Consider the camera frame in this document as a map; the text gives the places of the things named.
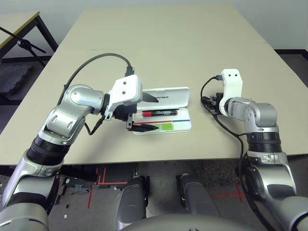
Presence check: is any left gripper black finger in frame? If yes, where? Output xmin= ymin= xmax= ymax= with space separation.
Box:
xmin=126 ymin=115 xmax=157 ymax=132
xmin=141 ymin=92 xmax=158 ymax=103

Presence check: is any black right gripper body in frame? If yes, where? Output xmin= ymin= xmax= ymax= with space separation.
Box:
xmin=212 ymin=92 xmax=225 ymax=114

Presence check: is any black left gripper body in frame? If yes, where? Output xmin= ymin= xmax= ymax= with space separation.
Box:
xmin=113 ymin=103 xmax=138 ymax=122

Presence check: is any red whiteboard marker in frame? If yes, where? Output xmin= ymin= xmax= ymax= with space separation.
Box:
xmin=141 ymin=108 xmax=180 ymax=118

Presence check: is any green eraser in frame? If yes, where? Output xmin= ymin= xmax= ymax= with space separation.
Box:
xmin=146 ymin=122 xmax=175 ymax=133

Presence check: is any white plastic pencil case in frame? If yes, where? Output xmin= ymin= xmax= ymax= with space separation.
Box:
xmin=131 ymin=86 xmax=193 ymax=135

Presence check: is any black table foot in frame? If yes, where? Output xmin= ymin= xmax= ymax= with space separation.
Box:
xmin=59 ymin=165 xmax=97 ymax=184

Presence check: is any grey robot right leg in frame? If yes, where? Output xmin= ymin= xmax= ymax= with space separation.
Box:
xmin=177 ymin=174 xmax=220 ymax=216

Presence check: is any grey robot torso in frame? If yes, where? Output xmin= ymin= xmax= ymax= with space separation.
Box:
xmin=117 ymin=212 xmax=251 ymax=231

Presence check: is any black foam floor mat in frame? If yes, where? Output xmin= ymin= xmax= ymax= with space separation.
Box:
xmin=0 ymin=63 xmax=35 ymax=97

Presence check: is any black tripod stand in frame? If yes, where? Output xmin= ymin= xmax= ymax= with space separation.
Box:
xmin=0 ymin=26 xmax=47 ymax=67

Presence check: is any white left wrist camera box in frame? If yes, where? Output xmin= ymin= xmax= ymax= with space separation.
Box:
xmin=104 ymin=74 xmax=143 ymax=121

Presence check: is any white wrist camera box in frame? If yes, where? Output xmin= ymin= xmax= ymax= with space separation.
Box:
xmin=104 ymin=74 xmax=143 ymax=121
xmin=218 ymin=68 xmax=244 ymax=115

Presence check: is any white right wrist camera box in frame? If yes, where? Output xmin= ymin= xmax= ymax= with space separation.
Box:
xmin=218 ymin=68 xmax=244 ymax=115

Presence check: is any beige side table black frame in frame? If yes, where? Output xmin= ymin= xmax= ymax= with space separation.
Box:
xmin=0 ymin=11 xmax=59 ymax=59

